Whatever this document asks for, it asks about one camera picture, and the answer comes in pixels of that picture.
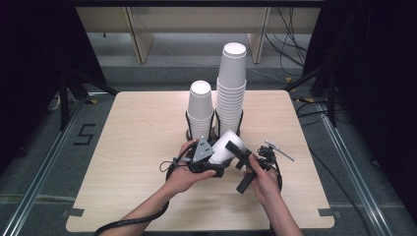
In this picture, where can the short stack of paper cups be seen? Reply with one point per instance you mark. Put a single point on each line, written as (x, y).
(200, 101)

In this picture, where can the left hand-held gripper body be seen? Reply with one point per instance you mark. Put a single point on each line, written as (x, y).
(203, 152)

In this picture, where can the person's right hand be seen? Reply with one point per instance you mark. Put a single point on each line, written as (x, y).
(267, 187)

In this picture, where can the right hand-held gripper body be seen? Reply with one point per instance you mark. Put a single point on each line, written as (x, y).
(267, 157)

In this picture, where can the black tape strip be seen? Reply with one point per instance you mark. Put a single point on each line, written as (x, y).
(329, 213)
(73, 212)

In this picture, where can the yellow tape piece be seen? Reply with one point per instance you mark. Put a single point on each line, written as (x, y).
(288, 79)
(306, 99)

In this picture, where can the aluminium floor rail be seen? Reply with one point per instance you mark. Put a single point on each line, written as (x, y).
(49, 157)
(347, 157)

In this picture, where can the light wooden desk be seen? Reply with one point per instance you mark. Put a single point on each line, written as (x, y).
(196, 19)

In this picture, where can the white paper cup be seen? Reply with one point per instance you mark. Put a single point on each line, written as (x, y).
(224, 149)

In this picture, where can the person's left hand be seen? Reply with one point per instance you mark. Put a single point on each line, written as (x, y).
(183, 177)

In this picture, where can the black metal stand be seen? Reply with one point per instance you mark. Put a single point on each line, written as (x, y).
(331, 98)
(64, 98)

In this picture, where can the dark curtain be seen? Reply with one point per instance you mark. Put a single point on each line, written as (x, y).
(377, 82)
(29, 65)

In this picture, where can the tall stack of paper cups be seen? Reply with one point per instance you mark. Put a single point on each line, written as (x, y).
(231, 75)

